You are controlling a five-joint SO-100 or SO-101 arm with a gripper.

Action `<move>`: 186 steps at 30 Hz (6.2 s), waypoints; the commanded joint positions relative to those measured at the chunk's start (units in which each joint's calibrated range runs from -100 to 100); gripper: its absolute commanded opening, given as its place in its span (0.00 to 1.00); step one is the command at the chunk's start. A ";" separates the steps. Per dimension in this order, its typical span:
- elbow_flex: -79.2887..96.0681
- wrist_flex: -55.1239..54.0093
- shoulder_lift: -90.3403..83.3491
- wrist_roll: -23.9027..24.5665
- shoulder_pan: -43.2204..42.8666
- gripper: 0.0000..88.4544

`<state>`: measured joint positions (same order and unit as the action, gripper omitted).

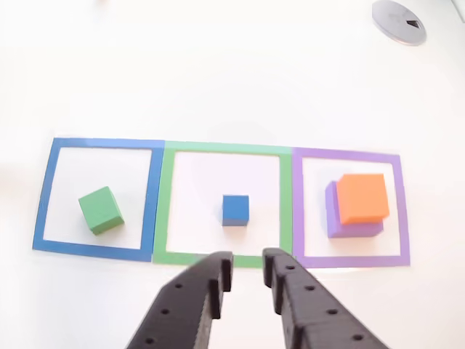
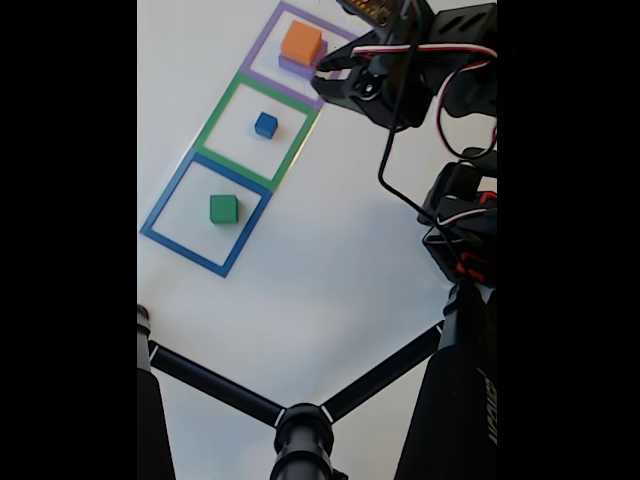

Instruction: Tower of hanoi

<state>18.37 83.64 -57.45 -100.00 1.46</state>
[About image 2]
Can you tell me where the small blue cube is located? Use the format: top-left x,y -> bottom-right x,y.
253,112 -> 279,139

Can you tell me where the green block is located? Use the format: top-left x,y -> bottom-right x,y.
208,193 -> 239,225

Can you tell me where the purple flat block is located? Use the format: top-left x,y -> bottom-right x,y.
277,39 -> 329,81

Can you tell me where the orange block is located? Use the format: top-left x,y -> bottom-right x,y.
280,19 -> 324,66

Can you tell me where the black red table clamp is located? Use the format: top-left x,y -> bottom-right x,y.
449,249 -> 498,289

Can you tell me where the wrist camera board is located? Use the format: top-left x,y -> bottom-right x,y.
337,0 -> 434,31

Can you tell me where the red white servo cable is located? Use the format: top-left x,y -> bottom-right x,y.
434,192 -> 498,226
349,42 -> 498,161

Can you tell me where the black cable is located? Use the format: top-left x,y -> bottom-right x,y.
377,0 -> 466,251

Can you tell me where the purple square frame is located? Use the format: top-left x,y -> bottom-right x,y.
240,0 -> 359,111

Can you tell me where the green square frame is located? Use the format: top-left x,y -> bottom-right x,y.
192,70 -> 320,194

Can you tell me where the blue square frame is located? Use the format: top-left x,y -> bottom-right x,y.
139,151 -> 273,279

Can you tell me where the black camera tripod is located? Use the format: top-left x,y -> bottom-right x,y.
137,284 -> 498,480

